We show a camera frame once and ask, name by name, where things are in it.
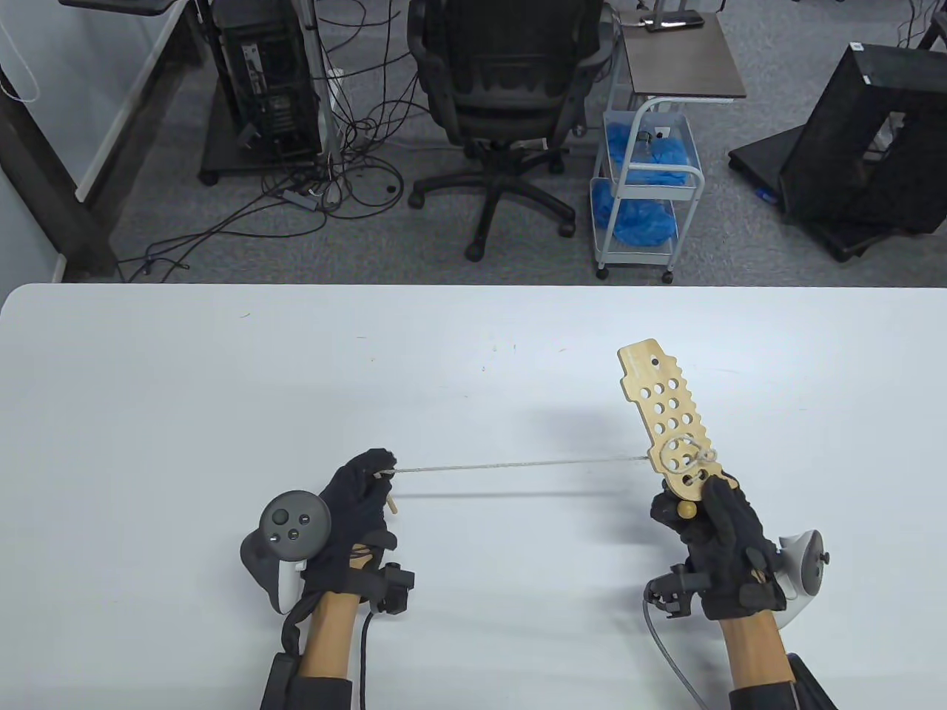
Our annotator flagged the black office chair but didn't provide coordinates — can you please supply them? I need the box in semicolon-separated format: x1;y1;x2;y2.
407;0;619;261

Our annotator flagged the person's left hand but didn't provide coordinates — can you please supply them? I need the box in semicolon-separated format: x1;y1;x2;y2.
300;448;400;596

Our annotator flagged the silver aluminium post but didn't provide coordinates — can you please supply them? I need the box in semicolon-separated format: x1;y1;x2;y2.
300;0;345;172

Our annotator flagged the black forearm sensor pack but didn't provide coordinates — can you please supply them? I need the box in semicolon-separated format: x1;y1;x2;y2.
259;651;352;710
729;655;840;710

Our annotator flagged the white panel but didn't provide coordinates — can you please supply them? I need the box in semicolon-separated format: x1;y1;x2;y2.
74;0;186;200

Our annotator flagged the black wheeled platform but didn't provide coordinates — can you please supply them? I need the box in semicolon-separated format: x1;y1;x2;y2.
729;124;918;262

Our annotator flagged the grey and white controller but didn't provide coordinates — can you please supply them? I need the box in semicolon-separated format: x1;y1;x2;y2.
240;490;334;615
773;530;831;631

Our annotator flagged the person's right hand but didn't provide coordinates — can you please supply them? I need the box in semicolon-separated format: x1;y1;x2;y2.
650;473;786;622

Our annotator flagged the dark desk frame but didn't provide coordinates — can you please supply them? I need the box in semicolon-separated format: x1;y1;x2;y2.
0;67;123;283

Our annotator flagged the grey camera cable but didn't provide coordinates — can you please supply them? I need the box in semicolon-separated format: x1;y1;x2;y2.
642;599;707;710

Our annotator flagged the black camera cable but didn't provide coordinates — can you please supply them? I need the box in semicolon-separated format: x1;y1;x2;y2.
358;610;378;710

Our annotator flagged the black monitor stand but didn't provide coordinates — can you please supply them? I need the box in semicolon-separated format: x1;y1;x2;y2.
58;0;178;16

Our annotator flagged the white utility cart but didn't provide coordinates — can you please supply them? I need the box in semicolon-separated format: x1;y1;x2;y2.
590;95;705;285

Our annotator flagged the tangle of black floor cables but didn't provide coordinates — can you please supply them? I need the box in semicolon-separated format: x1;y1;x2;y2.
118;0;437;283

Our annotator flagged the white rope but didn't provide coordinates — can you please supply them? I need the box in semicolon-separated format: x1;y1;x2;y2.
377;438;718;478

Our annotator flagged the black computer tower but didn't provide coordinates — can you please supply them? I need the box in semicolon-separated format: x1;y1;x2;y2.
211;0;324;163

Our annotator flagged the wooden crocodile lacing toy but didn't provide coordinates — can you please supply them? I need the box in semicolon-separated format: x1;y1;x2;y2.
617;339;738;505

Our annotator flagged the brown side table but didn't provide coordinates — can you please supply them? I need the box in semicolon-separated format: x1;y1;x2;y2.
618;11;747;104

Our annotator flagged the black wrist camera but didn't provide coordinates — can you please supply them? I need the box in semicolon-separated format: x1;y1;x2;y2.
644;566;704;621
363;562;415;616

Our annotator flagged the person's left forearm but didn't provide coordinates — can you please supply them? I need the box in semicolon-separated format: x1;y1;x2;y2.
298;590;362;677

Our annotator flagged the black open frame box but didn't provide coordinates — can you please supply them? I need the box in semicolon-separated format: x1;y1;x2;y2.
778;43;947;236

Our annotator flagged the person's right forearm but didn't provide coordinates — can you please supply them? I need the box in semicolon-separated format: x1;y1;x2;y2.
718;612;792;689

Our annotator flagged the blue plastic bag pile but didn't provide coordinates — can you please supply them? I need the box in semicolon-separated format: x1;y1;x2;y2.
592;181;678;246
605;122;692;186

